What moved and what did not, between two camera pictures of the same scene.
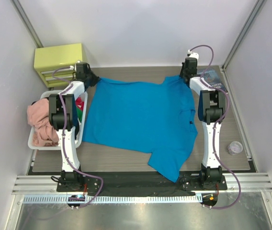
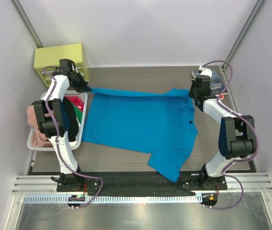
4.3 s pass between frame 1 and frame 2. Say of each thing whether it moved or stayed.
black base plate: stayed
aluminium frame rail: stayed
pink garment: stayed
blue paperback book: stayed
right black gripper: moved
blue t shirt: moved
